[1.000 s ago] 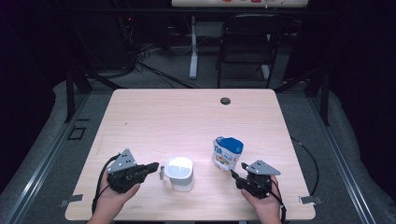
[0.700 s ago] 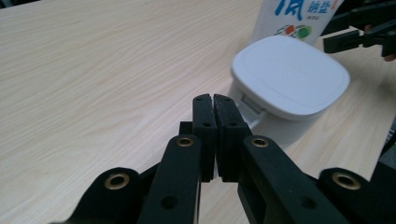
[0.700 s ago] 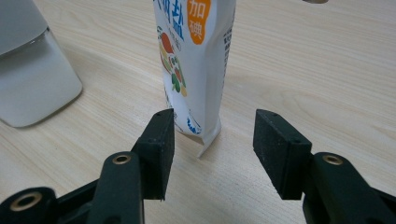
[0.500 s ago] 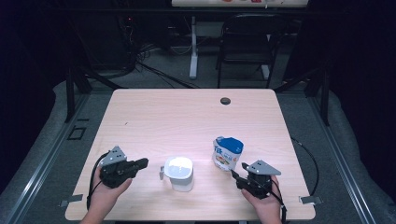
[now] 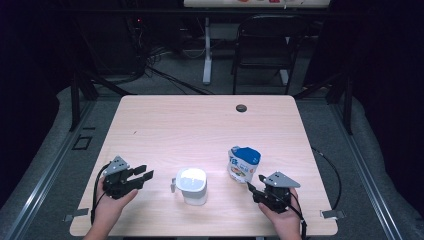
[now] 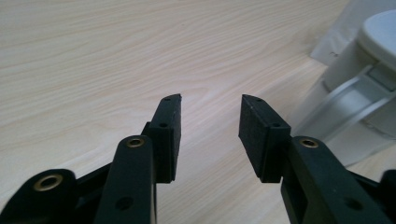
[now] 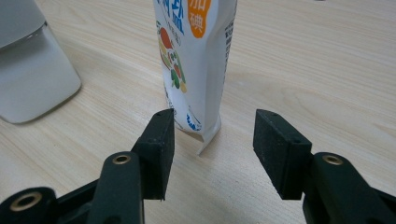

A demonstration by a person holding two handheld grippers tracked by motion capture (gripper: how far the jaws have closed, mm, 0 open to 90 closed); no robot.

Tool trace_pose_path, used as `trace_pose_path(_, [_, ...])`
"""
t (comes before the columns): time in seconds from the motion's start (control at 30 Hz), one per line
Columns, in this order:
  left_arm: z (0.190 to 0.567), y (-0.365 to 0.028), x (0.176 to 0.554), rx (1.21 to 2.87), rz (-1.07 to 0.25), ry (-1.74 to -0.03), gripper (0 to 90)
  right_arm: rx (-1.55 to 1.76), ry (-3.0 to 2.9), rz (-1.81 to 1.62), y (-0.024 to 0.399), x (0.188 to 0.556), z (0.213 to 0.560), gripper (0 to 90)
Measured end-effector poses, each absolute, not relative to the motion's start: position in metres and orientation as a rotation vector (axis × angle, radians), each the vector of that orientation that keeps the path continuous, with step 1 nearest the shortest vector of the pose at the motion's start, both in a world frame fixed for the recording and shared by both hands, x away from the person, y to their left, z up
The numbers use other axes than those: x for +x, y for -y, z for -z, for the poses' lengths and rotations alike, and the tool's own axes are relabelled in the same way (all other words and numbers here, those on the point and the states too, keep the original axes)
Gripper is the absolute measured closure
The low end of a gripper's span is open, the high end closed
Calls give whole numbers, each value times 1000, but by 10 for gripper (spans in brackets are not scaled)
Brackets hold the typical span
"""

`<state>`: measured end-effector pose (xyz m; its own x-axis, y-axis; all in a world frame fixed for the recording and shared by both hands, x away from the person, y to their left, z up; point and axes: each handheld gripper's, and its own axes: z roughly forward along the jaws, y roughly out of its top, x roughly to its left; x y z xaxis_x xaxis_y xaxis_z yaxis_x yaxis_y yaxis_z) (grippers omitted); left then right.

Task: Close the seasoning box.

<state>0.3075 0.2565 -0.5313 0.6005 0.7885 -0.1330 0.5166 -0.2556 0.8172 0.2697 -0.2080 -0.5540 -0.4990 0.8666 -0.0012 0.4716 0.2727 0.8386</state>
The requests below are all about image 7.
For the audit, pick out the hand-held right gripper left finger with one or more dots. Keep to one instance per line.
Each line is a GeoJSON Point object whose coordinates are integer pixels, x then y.
{"type": "Point", "coordinates": [157, 155]}

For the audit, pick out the white and blue food pouch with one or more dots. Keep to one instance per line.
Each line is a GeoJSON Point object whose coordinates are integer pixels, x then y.
{"type": "Point", "coordinates": [199, 68]}

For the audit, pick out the clear container with white lid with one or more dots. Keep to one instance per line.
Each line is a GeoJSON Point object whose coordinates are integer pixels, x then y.
{"type": "Point", "coordinates": [31, 77]}

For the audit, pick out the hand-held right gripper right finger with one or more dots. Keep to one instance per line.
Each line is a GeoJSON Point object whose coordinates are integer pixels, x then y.
{"type": "Point", "coordinates": [280, 155]}

